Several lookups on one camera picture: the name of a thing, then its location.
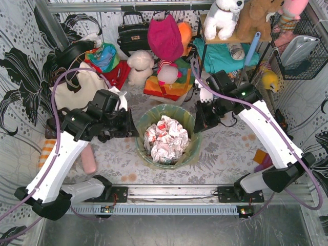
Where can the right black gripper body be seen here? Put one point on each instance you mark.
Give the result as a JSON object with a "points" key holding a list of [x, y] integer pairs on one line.
{"points": [[201, 117]]}

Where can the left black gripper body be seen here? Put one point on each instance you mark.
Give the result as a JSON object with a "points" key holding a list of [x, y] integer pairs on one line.
{"points": [[128, 123]]}

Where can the yellow trash bag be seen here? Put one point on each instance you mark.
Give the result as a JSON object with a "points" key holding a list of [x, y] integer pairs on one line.
{"points": [[187, 120]]}

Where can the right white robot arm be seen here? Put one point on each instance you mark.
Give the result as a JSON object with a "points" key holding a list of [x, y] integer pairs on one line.
{"points": [[247, 103]]}

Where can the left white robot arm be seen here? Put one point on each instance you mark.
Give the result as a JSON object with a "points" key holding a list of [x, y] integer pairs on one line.
{"points": [[48, 196]]}

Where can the crumpled paper trash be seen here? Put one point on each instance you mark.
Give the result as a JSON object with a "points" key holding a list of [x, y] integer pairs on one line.
{"points": [[166, 141]]}

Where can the magenta cloth bag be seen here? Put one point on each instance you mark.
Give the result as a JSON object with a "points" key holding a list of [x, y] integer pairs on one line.
{"points": [[164, 39]]}

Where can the rainbow striped cloth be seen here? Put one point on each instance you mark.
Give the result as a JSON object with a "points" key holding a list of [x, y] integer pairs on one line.
{"points": [[175, 90]]}

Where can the floral table mat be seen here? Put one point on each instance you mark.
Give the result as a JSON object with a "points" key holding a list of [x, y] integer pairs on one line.
{"points": [[226, 152]]}

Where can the red cloth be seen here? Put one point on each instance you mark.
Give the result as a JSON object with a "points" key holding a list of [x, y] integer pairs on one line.
{"points": [[116, 76]]}

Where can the teal folded cloth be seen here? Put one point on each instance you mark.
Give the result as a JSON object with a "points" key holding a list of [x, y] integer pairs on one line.
{"points": [[218, 57]]}

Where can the pink white doll plush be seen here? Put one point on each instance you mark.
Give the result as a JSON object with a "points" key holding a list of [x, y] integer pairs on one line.
{"points": [[167, 72]]}

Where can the colourful scarf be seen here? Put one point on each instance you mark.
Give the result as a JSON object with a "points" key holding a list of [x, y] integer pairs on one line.
{"points": [[104, 59]]}

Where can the orange checkered towel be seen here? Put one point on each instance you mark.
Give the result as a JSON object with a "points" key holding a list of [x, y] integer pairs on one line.
{"points": [[46, 150]]}

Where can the white sheep plush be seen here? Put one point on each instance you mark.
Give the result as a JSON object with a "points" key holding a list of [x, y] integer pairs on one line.
{"points": [[141, 64]]}

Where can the yellow duck plush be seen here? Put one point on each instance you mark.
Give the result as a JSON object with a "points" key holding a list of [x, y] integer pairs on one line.
{"points": [[269, 78]]}

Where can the purple orange sock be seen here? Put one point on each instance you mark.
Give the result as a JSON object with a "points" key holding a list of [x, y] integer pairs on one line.
{"points": [[263, 160]]}

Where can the black hat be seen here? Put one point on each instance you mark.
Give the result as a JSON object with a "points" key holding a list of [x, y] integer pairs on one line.
{"points": [[66, 57]]}

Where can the blue lint roller mop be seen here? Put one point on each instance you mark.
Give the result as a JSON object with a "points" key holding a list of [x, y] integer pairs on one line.
{"points": [[248, 58]]}

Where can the orange plush toy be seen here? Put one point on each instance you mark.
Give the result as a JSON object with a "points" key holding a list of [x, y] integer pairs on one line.
{"points": [[186, 36]]}

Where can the black handbag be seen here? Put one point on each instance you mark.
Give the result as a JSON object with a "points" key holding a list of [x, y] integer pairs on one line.
{"points": [[133, 37]]}

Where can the white dog plush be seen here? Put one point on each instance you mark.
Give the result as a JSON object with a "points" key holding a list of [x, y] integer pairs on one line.
{"points": [[222, 18]]}

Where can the brown teddy bear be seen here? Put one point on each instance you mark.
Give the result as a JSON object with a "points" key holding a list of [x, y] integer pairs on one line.
{"points": [[254, 15]]}

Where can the silver pouch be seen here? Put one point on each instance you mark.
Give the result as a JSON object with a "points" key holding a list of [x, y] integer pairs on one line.
{"points": [[298, 49]]}

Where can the pink plush toy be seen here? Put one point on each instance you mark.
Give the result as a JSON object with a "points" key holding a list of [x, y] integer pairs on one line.
{"points": [[289, 18]]}

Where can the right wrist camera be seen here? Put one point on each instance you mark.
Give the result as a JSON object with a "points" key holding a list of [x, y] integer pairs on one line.
{"points": [[205, 95]]}

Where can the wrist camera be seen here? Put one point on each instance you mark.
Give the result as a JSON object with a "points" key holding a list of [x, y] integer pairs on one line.
{"points": [[205, 95], [122, 102]]}

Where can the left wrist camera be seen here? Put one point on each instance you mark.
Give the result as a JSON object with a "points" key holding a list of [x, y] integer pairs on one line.
{"points": [[122, 102]]}

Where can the metal base rail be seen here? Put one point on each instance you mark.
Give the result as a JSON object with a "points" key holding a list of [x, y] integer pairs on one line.
{"points": [[164, 200]]}

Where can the black wire basket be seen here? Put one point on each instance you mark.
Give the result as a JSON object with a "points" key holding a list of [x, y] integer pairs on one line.
{"points": [[316, 61]]}

